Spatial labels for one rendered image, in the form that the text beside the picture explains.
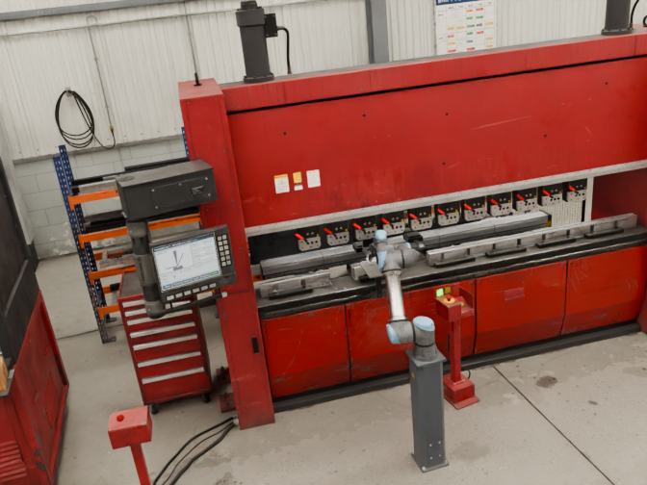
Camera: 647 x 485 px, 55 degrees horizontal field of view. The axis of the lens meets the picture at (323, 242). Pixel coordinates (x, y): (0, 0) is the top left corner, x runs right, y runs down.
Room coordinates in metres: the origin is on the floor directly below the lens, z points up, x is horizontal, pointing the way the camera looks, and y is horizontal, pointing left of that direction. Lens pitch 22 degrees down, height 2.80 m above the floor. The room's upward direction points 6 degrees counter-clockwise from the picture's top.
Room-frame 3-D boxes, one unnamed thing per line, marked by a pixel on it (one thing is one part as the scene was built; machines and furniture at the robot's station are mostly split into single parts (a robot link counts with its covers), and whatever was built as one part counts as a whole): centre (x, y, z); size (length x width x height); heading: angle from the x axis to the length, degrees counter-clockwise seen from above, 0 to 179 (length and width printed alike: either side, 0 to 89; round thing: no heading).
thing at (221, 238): (3.31, 0.76, 1.42); 0.45 x 0.12 x 0.36; 115
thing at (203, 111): (4.01, 0.67, 1.15); 0.85 x 0.25 x 2.30; 10
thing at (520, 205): (4.23, -1.47, 1.26); 0.15 x 0.09 x 0.17; 100
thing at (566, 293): (4.09, -0.96, 0.42); 3.00 x 0.21 x 0.83; 100
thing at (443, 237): (4.39, -0.66, 0.93); 2.30 x 0.14 x 0.10; 100
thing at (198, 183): (3.37, 0.84, 1.53); 0.51 x 0.25 x 0.85; 115
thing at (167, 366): (4.09, 1.22, 0.50); 0.50 x 0.50 x 1.00; 10
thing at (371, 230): (4.01, -0.29, 1.26); 0.15 x 0.09 x 0.17; 100
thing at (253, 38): (4.05, 0.23, 2.53); 0.33 x 0.25 x 0.47; 100
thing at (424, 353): (3.09, -0.52, 0.82); 0.15 x 0.15 x 0.10
